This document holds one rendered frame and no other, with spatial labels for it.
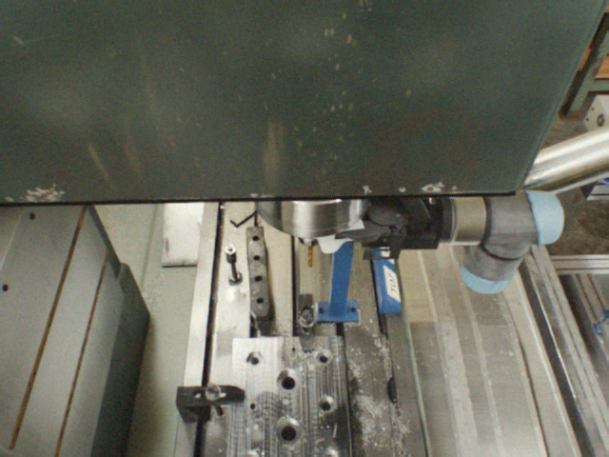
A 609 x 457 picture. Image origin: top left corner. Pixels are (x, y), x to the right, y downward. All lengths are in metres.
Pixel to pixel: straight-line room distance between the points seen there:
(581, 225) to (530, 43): 2.50
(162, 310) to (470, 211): 1.12
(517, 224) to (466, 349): 0.74
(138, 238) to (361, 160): 1.46
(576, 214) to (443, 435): 1.80
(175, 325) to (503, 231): 1.10
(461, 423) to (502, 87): 1.05
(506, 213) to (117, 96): 0.52
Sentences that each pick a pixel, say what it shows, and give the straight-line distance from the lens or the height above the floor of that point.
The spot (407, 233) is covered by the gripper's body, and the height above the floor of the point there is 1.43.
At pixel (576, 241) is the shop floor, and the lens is 2.85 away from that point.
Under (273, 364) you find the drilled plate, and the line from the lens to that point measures 1.14.
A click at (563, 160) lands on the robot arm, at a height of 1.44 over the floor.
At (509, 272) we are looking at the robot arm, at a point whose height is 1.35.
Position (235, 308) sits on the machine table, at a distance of 1.31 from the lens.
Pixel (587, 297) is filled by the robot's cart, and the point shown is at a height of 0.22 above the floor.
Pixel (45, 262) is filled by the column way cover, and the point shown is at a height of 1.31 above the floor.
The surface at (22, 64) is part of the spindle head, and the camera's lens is 0.47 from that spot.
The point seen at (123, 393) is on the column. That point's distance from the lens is 1.47.
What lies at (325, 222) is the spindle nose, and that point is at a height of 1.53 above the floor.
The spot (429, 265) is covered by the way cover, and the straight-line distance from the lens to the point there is 1.61.
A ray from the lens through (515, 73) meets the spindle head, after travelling 0.47.
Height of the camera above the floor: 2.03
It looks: 51 degrees down
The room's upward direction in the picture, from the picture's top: straight up
